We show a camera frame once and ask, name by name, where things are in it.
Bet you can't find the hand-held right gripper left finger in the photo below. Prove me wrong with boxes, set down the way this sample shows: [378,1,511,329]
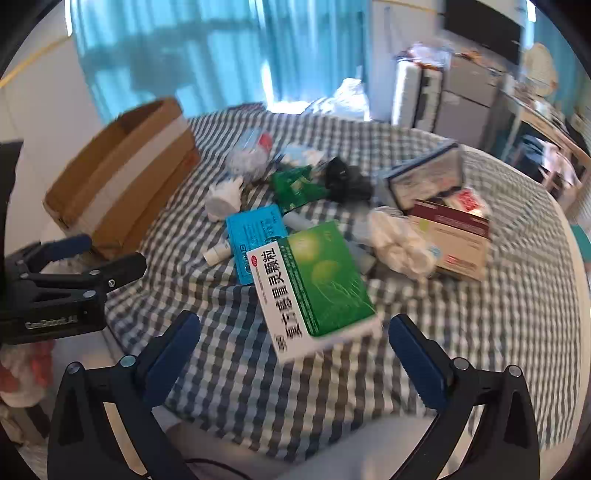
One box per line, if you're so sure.
[47,310,202,480]

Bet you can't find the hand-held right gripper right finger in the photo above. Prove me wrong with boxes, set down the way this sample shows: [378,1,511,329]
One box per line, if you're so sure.
[388,314,541,480]

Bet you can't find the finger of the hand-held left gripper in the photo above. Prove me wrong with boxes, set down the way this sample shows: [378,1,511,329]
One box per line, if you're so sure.
[14,251,147,303]
[4,233,93,278]

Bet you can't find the brown cardboard box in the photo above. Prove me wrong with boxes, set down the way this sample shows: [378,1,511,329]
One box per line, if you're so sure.
[43,98,201,261]

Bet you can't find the small white bottle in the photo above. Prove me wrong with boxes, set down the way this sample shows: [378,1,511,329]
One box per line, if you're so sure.
[203,242,234,266]

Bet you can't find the green white medicine box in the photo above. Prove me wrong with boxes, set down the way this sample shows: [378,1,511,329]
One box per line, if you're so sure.
[247,220,384,363]

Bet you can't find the white bear figure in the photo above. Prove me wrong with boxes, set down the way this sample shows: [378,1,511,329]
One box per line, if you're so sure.
[205,179,244,221]

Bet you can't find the maroon white medicine box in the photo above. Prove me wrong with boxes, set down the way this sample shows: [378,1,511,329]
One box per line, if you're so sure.
[409,199,491,282]

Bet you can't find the blue medicine box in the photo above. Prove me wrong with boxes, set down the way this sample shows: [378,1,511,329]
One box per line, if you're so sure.
[225,204,289,285]

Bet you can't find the clear plastic jar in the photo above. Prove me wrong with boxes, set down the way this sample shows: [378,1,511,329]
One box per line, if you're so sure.
[225,128,273,181]

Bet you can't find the red white sachet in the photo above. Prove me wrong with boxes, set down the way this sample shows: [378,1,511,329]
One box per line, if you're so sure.
[450,187,490,217]

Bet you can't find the blue white foil bag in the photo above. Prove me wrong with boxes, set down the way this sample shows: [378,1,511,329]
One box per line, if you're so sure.
[385,143,465,215]

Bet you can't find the green snack packet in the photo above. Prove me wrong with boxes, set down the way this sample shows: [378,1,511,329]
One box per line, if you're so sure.
[270,166,326,213]

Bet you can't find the black mesh pouch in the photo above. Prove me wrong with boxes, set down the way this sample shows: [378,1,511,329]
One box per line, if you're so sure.
[323,157,374,202]

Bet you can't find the light blue tissue pack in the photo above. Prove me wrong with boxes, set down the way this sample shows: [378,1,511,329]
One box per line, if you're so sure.
[277,143,326,169]

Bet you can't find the grey white checked blanket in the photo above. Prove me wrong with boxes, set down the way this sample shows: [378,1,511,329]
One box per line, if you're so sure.
[105,104,580,450]

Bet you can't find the red white cloth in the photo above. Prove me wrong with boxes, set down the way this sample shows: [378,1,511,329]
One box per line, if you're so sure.
[0,344,52,407]

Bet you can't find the teal bin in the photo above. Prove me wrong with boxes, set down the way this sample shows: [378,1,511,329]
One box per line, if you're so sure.
[570,224,591,265]

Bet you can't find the teal curtain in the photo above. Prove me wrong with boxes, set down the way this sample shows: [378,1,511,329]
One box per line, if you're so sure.
[69,0,372,123]

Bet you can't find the grey mini fridge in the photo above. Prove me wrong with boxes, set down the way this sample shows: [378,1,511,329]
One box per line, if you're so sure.
[434,53,504,151]

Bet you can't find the white suitcase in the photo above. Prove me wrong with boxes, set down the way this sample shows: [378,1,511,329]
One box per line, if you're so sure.
[392,58,446,132]

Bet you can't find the large clear water jug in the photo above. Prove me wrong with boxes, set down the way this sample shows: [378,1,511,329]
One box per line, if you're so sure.
[323,78,370,121]

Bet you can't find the wooden desk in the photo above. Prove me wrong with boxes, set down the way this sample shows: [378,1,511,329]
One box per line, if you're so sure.
[503,78,591,217]

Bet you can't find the pile of plastic bags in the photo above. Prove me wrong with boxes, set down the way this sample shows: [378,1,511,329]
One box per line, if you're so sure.
[394,42,451,70]

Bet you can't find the round white mirror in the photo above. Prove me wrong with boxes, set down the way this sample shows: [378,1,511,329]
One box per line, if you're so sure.
[526,42,559,95]

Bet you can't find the black television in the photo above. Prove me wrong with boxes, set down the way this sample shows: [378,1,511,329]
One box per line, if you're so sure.
[443,0,522,65]

